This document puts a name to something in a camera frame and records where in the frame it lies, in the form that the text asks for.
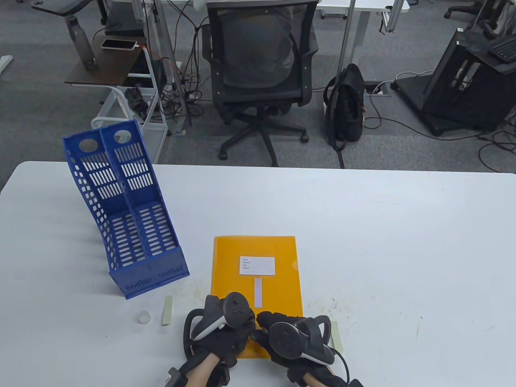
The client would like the person's left hand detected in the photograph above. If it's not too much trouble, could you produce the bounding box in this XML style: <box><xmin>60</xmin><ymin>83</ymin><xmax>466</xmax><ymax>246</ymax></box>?
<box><xmin>177</xmin><ymin>295</ymin><xmax>256</xmax><ymax>385</ymax></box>

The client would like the person's right hand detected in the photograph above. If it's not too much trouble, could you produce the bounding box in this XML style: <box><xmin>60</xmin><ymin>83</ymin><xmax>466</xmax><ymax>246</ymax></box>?
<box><xmin>251</xmin><ymin>310</ymin><xmax>351</xmax><ymax>385</ymax></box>

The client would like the orange L-shaped folder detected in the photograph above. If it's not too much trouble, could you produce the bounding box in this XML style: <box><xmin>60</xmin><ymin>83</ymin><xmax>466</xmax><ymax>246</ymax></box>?
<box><xmin>210</xmin><ymin>236</ymin><xmax>304</xmax><ymax>358</ymax></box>

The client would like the person's left forearm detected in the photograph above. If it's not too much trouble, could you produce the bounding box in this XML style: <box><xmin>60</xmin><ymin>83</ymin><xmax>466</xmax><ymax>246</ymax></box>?
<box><xmin>185</xmin><ymin>355</ymin><xmax>220</xmax><ymax>387</ymax></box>

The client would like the person's right forearm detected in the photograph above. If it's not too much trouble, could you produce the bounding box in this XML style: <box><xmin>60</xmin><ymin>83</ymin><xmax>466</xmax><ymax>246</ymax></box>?
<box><xmin>302</xmin><ymin>371</ymin><xmax>327</xmax><ymax>387</ymax></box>

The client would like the black right hand controller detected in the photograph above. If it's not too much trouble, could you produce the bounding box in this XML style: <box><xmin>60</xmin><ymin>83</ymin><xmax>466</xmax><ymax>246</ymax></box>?
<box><xmin>268</xmin><ymin>316</ymin><xmax>337</xmax><ymax>365</ymax></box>

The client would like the black hand controller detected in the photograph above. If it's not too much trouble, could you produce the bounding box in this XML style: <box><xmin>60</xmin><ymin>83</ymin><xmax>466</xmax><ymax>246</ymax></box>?
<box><xmin>268</xmin><ymin>316</ymin><xmax>337</xmax><ymax>365</ymax></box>
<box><xmin>183</xmin><ymin>292</ymin><xmax>256</xmax><ymax>357</ymax></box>

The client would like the black left hand controller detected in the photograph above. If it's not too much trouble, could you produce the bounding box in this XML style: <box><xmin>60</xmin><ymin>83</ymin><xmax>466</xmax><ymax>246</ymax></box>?
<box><xmin>183</xmin><ymin>292</ymin><xmax>256</xmax><ymax>357</ymax></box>

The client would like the white lined label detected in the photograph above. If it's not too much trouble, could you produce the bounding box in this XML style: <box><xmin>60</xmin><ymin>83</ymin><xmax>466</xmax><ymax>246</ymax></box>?
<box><xmin>239</xmin><ymin>256</ymin><xmax>276</xmax><ymax>276</ymax></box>

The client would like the blue plastic file rack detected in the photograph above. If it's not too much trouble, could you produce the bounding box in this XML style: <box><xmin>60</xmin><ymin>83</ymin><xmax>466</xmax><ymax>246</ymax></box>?
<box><xmin>63</xmin><ymin>120</ymin><xmax>190</xmax><ymax>300</ymax></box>

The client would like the black backpack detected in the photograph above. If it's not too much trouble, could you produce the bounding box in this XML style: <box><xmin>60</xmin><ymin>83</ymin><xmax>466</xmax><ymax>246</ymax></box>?
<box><xmin>323</xmin><ymin>63</ymin><xmax>366</xmax><ymax>169</ymax></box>

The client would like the metal floor outlet box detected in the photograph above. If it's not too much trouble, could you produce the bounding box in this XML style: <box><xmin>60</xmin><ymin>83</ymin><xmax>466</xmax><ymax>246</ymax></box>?
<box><xmin>364</xmin><ymin>81</ymin><xmax>391</xmax><ymax>97</ymax></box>

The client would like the black mesh office chair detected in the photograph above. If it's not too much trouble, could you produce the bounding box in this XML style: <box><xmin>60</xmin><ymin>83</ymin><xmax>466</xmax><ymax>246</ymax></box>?
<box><xmin>201</xmin><ymin>0</ymin><xmax>319</xmax><ymax>167</ymax></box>

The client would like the silver desk leg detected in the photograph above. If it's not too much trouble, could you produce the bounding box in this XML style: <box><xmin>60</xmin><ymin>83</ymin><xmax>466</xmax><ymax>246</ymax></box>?
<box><xmin>155</xmin><ymin>0</ymin><xmax>190</xmax><ymax>135</ymax></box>

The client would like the black equipment stand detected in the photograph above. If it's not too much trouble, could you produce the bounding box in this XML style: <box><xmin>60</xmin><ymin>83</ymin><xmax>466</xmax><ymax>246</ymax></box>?
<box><xmin>393</xmin><ymin>28</ymin><xmax>516</xmax><ymax>137</ymax></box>

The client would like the silver metal pole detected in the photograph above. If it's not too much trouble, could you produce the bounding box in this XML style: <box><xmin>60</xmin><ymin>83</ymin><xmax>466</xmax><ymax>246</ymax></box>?
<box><xmin>338</xmin><ymin>0</ymin><xmax>355</xmax><ymax>77</ymax></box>

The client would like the brown side table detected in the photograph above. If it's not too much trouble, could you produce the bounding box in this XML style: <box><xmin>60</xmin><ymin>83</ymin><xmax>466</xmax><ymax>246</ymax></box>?
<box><xmin>64</xmin><ymin>30</ymin><xmax>148</xmax><ymax>86</ymax></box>

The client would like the white smartphone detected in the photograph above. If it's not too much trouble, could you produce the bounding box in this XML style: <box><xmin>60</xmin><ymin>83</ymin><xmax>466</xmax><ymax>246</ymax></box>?
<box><xmin>100</xmin><ymin>39</ymin><xmax>137</xmax><ymax>51</ymax></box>

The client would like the white desk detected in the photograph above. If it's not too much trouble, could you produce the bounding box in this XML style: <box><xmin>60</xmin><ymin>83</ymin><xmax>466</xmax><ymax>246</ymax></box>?
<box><xmin>314</xmin><ymin>0</ymin><xmax>410</xmax><ymax>33</ymax></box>

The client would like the dark grey water bottle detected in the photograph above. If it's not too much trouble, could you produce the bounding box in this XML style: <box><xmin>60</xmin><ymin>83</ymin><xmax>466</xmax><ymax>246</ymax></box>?
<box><xmin>64</xmin><ymin>15</ymin><xmax>98</xmax><ymax>72</ymax></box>

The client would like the black keyboard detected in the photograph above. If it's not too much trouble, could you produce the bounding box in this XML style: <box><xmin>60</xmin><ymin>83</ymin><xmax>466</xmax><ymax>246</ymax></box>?
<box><xmin>489</xmin><ymin>38</ymin><xmax>516</xmax><ymax>63</ymax></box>

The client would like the black swivel chair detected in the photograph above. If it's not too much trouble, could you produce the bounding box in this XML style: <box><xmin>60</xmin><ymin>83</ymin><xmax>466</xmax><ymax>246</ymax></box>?
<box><xmin>443</xmin><ymin>0</ymin><xmax>516</xmax><ymax>39</ymax></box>

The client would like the dark grey desk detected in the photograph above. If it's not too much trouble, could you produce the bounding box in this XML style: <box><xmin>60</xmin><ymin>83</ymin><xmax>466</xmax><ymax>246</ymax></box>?
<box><xmin>31</xmin><ymin>0</ymin><xmax>109</xmax><ymax>17</ymax></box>

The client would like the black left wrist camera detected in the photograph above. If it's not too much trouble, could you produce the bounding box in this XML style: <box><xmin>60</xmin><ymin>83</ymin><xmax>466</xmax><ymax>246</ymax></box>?
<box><xmin>161</xmin><ymin>367</ymin><xmax>188</xmax><ymax>387</ymax></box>

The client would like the white wire cart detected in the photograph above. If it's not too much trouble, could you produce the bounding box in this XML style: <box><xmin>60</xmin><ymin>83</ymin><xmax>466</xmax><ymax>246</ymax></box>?
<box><xmin>91</xmin><ymin>48</ymin><xmax>169</xmax><ymax>164</ymax></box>

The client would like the black cable bundle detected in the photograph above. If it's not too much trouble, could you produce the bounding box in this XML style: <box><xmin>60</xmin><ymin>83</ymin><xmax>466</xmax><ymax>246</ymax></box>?
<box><xmin>159</xmin><ymin>0</ymin><xmax>212</xmax><ymax>121</ymax></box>

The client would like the red charging cable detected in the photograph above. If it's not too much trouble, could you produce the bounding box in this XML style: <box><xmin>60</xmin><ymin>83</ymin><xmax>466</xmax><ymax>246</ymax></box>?
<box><xmin>137</xmin><ymin>46</ymin><xmax>182</xmax><ymax>75</ymax></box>

